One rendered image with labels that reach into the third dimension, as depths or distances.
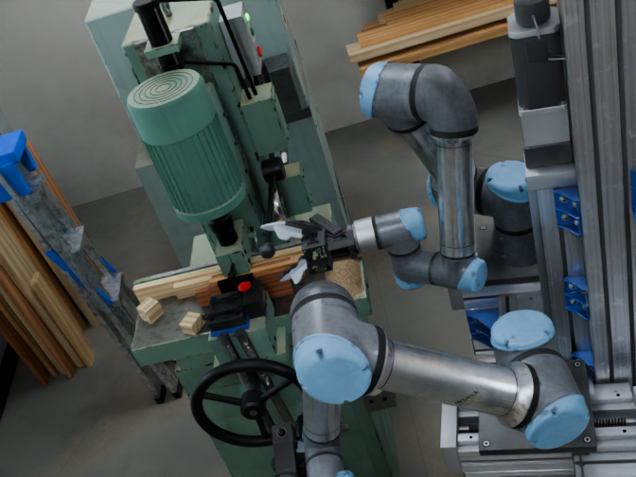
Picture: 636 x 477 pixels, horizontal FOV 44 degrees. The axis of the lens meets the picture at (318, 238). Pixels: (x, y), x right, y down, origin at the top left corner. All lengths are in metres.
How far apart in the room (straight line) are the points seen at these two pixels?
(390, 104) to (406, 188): 2.18
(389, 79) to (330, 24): 2.56
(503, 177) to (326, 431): 0.73
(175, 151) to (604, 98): 0.88
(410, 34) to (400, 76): 2.16
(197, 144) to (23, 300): 1.73
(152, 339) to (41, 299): 1.35
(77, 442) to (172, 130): 1.80
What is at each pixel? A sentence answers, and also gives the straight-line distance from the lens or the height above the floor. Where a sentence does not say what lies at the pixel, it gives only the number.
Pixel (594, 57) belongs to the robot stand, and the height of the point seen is 1.50.
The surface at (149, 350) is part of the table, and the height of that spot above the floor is 0.89.
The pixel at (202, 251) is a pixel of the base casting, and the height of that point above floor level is 0.80.
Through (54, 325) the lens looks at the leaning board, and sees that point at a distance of 3.42.
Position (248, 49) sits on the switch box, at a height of 1.39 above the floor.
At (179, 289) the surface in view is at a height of 0.93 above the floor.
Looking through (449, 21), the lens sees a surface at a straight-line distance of 3.80.
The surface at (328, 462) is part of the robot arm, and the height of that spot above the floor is 0.90.
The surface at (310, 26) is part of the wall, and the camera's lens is 4.17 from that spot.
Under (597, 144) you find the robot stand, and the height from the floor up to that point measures 1.33.
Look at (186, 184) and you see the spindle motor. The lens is 1.80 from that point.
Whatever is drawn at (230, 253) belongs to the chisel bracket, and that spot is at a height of 1.03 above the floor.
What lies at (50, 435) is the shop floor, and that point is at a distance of 3.37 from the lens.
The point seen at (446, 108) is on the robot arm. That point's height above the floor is 1.36.
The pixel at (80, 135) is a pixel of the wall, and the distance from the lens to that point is 4.47.
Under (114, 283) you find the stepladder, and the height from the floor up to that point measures 0.51.
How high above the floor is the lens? 2.14
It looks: 36 degrees down
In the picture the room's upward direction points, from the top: 19 degrees counter-clockwise
